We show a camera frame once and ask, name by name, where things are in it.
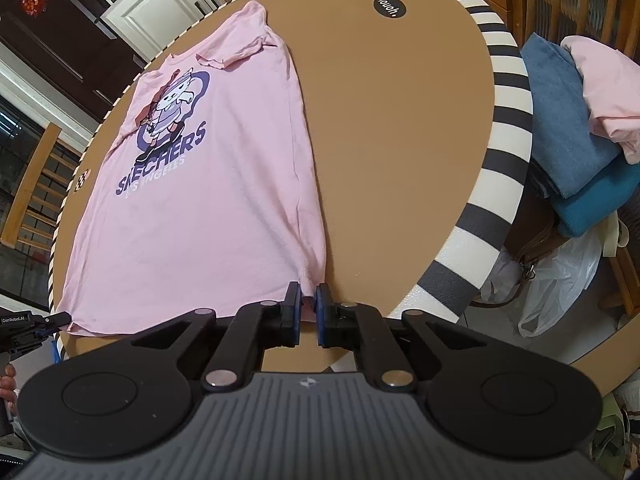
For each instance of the round black table sticker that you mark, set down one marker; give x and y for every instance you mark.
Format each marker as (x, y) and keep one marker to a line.
(391, 6)

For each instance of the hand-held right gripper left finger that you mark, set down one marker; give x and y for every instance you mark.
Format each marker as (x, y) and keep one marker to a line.
(296, 320)

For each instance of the white cabinet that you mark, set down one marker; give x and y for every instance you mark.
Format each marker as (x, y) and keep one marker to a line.
(150, 10)

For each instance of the brown leather bag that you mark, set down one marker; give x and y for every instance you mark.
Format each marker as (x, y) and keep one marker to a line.
(535, 240)

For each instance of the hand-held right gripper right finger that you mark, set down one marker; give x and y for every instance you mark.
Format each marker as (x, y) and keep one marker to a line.
(322, 320)

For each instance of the folded pale pink cloth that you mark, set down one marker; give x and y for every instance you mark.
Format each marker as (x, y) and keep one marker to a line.
(610, 90)

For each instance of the person's left hand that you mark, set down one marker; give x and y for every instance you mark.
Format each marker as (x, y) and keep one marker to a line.
(7, 385)

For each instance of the white plastic bag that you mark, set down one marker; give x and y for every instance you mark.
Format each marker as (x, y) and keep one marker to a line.
(560, 280)

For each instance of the pink printed t-shirt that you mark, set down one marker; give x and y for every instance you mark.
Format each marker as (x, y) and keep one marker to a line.
(225, 200)

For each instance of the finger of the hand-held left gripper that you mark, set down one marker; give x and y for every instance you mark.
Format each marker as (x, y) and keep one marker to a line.
(59, 319)

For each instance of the folded blue denim cloth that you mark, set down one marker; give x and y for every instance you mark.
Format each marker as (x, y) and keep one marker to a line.
(560, 120)

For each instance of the dark brown door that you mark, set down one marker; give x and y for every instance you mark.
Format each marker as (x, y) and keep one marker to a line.
(60, 45)

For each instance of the wooden chair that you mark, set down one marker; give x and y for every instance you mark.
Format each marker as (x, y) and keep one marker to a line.
(575, 0)
(45, 180)

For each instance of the folded teal cloth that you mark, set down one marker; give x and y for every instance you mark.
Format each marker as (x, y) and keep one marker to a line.
(595, 205)

